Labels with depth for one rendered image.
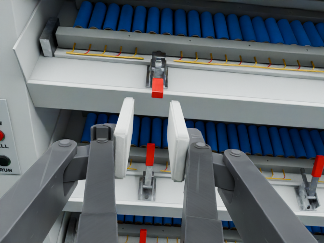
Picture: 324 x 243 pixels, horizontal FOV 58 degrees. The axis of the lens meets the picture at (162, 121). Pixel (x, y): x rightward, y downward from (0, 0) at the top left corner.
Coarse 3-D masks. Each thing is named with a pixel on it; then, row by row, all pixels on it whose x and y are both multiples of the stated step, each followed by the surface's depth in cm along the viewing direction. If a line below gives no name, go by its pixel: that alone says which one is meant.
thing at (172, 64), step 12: (96, 60) 39; (108, 60) 39; (120, 60) 39; (132, 60) 39; (144, 60) 39; (240, 72) 40; (252, 72) 40; (264, 72) 40; (276, 72) 40; (288, 72) 40; (300, 72) 40
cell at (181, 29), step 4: (176, 12) 45; (180, 12) 44; (184, 12) 45; (176, 16) 44; (180, 16) 44; (184, 16) 44; (176, 20) 43; (180, 20) 43; (184, 20) 43; (176, 24) 43; (180, 24) 42; (184, 24) 43; (176, 28) 42; (180, 28) 42; (184, 28) 42; (176, 32) 42; (180, 32) 41; (184, 32) 41
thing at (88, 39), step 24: (72, 48) 38; (96, 48) 40; (120, 48) 39; (144, 48) 40; (168, 48) 40; (192, 48) 40; (216, 48) 40; (240, 48) 40; (264, 48) 40; (288, 48) 40; (312, 48) 41
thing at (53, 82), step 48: (48, 0) 40; (240, 0) 47; (288, 0) 46; (48, 48) 38; (48, 96) 37; (96, 96) 37; (144, 96) 37; (192, 96) 37; (240, 96) 37; (288, 96) 38
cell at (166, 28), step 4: (164, 8) 45; (168, 8) 45; (164, 12) 44; (168, 12) 44; (172, 12) 45; (164, 16) 44; (168, 16) 43; (172, 16) 44; (164, 20) 43; (168, 20) 43; (172, 20) 44; (164, 24) 42; (168, 24) 42; (172, 24) 43; (164, 28) 42; (168, 28) 42; (172, 28) 42; (164, 32) 41; (168, 32) 41; (172, 32) 42
